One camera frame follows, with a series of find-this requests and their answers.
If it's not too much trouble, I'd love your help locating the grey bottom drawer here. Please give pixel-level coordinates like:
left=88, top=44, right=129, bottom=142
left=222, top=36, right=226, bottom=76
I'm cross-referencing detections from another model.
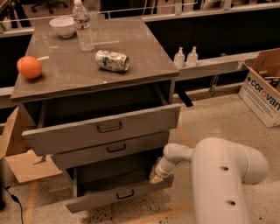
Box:
left=66, top=151, right=175, bottom=214

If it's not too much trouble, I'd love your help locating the grey drawer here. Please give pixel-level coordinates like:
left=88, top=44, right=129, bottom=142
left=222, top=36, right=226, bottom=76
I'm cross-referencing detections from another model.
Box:
left=51, top=130, right=170, bottom=169
left=66, top=151, right=175, bottom=214
left=22, top=83, right=180, bottom=156

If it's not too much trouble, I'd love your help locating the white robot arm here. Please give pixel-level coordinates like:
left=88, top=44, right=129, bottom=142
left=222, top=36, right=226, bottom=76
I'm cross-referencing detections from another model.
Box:
left=149, top=137, right=269, bottom=224

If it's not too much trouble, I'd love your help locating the grey middle drawer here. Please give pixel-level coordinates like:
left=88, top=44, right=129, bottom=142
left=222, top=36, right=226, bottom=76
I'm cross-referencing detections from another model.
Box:
left=51, top=130, right=170, bottom=169

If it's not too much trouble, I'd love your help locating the grey drawer cabinet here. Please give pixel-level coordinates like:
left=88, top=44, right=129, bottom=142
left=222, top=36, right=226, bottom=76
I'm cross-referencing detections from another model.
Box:
left=10, top=17, right=180, bottom=187

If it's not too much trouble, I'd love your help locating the grey top drawer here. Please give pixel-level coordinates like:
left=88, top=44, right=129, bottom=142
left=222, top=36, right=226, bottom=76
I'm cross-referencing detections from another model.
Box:
left=22, top=83, right=180, bottom=156

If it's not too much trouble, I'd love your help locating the left sanitizer pump bottle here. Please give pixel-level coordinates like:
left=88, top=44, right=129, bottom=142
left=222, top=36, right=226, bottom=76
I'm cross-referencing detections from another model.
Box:
left=173, top=47, right=185, bottom=68

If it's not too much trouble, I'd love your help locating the sanitizer pump bottle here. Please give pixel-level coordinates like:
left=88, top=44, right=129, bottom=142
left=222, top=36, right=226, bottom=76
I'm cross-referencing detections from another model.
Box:
left=173, top=47, right=185, bottom=68
left=186, top=46, right=198, bottom=67

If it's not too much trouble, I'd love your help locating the crushed green soda can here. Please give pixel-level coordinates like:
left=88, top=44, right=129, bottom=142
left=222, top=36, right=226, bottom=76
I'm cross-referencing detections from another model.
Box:
left=95, top=50, right=129, bottom=72

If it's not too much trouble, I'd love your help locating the right sanitizer pump bottle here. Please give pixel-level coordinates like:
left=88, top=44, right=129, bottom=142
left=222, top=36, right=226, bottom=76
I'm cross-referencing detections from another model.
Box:
left=186, top=46, right=198, bottom=67

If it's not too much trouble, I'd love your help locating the flat brown cardboard sheet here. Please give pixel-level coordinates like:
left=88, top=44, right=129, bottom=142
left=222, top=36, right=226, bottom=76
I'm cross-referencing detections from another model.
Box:
left=5, top=150, right=62, bottom=183

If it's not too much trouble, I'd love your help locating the white corovan cardboard box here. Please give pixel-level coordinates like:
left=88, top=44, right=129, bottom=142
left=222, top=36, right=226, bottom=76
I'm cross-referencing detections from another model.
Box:
left=239, top=48, right=280, bottom=128

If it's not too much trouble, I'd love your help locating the upright brown cardboard panel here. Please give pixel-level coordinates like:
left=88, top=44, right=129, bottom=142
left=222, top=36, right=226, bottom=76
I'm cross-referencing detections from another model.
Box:
left=0, top=108, right=35, bottom=159

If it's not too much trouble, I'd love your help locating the orange fruit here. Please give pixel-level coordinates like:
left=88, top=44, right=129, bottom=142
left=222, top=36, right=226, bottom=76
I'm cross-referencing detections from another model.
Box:
left=17, top=56, right=42, bottom=80

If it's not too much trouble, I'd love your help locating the white bowl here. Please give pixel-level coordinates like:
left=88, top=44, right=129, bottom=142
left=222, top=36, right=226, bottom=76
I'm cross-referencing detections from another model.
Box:
left=49, top=17, right=75, bottom=38

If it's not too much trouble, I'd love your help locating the clear plastic water bottle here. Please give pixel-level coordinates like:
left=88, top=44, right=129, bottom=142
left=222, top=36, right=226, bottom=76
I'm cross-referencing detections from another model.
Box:
left=73, top=0, right=95, bottom=52

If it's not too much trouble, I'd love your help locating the black office chair base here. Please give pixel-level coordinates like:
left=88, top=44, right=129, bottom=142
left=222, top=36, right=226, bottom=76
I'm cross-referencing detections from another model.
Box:
left=31, top=0, right=68, bottom=14

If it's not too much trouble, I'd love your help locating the black cable on floor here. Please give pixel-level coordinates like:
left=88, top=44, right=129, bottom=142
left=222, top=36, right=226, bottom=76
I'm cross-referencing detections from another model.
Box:
left=1, top=185, right=25, bottom=224

